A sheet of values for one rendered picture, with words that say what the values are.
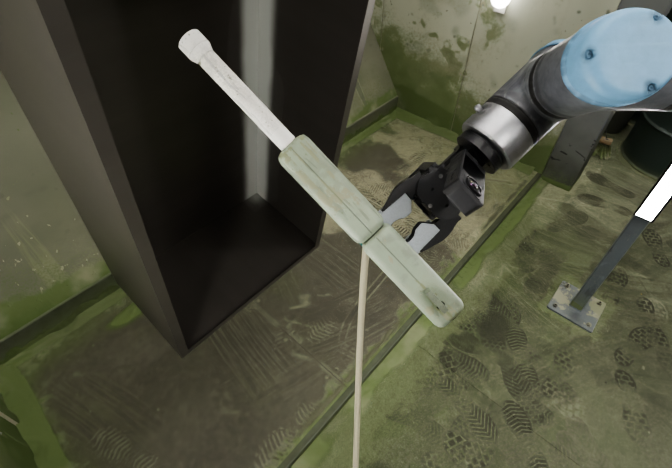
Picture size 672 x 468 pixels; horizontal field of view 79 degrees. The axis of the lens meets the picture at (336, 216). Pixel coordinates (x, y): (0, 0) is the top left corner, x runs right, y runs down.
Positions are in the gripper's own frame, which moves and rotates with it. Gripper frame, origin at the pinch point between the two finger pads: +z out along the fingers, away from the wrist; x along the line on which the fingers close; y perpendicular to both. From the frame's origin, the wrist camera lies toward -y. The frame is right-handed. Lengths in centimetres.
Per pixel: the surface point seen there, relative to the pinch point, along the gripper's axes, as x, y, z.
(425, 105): -10, 234, -81
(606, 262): -95, 100, -57
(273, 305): -18, 122, 58
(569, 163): -88, 178, -105
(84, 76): 40.9, -3.9, 10.6
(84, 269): 51, 119, 103
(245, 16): 54, 58, -14
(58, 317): 44, 113, 123
